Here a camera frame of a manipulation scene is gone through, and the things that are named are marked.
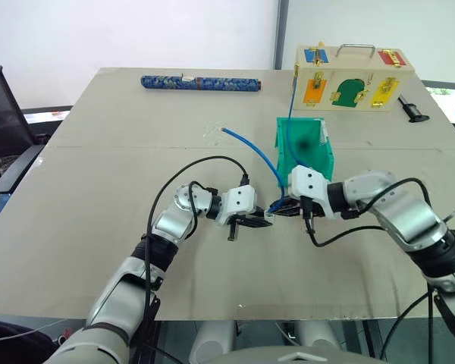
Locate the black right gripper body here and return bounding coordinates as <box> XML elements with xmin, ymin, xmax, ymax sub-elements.
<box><xmin>287</xmin><ymin>195</ymin><xmax>326</xmax><ymax>220</ymax></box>

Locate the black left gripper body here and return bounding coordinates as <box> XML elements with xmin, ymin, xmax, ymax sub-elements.
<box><xmin>226</xmin><ymin>206</ymin><xmax>260</xmax><ymax>243</ymax></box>

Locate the black hand tool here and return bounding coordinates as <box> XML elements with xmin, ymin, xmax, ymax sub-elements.
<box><xmin>397</xmin><ymin>95</ymin><xmax>431</xmax><ymax>124</ymax></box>

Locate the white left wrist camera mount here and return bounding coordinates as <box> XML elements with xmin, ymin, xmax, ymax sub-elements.
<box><xmin>218</xmin><ymin>184</ymin><xmax>259</xmax><ymax>226</ymax></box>

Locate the white rounded robot leg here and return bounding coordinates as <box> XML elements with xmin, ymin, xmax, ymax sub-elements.
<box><xmin>297</xmin><ymin>321</ymin><xmax>343</xmax><ymax>352</ymax></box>
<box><xmin>190</xmin><ymin>321</ymin><xmax>235</xmax><ymax>364</ymax></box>

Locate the grey window frame post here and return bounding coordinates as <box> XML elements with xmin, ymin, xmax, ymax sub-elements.
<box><xmin>274</xmin><ymin>0</ymin><xmax>290</xmax><ymax>71</ymax></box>

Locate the grey robot torso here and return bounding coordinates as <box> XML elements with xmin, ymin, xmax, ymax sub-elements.
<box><xmin>211</xmin><ymin>346</ymin><xmax>377</xmax><ymax>364</ymax></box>

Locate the blue cable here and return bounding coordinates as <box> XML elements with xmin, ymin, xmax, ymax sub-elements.
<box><xmin>220</xmin><ymin>66</ymin><xmax>308</xmax><ymax>215</ymax></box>

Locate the blue patterned roll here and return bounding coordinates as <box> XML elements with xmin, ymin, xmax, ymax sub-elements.
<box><xmin>140</xmin><ymin>74</ymin><xmax>262</xmax><ymax>93</ymax></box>

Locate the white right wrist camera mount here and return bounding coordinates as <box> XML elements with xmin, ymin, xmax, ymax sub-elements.
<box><xmin>289</xmin><ymin>165</ymin><xmax>337</xmax><ymax>221</ymax></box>

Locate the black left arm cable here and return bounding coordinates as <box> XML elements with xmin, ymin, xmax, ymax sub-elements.
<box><xmin>143</xmin><ymin>155</ymin><xmax>252</xmax><ymax>364</ymax></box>

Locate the clear tape patch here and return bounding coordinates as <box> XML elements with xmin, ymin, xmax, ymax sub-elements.
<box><xmin>203</xmin><ymin>121</ymin><xmax>229</xmax><ymax>147</ymax></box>

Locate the dark side desk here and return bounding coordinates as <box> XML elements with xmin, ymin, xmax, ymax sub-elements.
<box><xmin>21</xmin><ymin>105</ymin><xmax>74</xmax><ymax>125</ymax></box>

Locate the side desk with papers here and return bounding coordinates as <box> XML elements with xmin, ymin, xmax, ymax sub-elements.
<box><xmin>419</xmin><ymin>78</ymin><xmax>455</xmax><ymax>127</ymax></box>

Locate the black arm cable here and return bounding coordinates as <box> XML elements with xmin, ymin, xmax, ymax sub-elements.
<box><xmin>300</xmin><ymin>177</ymin><xmax>441</xmax><ymax>364</ymax></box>
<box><xmin>143</xmin><ymin>155</ymin><xmax>252</xmax><ymax>364</ymax></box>

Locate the green plastic bin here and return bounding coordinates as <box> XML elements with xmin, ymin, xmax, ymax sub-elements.
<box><xmin>274</xmin><ymin>116</ymin><xmax>337</xmax><ymax>190</ymax></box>

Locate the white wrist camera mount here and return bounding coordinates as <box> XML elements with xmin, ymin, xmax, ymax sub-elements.
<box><xmin>289</xmin><ymin>165</ymin><xmax>337</xmax><ymax>221</ymax></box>
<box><xmin>218</xmin><ymin>184</ymin><xmax>259</xmax><ymax>226</ymax></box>

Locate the black bag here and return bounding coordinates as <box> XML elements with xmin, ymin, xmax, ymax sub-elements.
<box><xmin>0</xmin><ymin>315</ymin><xmax>64</xmax><ymax>356</ymax></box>

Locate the wooden lock box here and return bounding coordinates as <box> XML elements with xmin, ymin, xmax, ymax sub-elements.
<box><xmin>292</xmin><ymin>42</ymin><xmax>416</xmax><ymax>115</ymax></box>

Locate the black office chair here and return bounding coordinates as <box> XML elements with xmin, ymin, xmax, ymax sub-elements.
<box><xmin>0</xmin><ymin>64</ymin><xmax>47</xmax><ymax>195</ymax></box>

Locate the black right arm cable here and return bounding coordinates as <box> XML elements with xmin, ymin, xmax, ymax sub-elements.
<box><xmin>300</xmin><ymin>177</ymin><xmax>441</xmax><ymax>364</ymax></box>

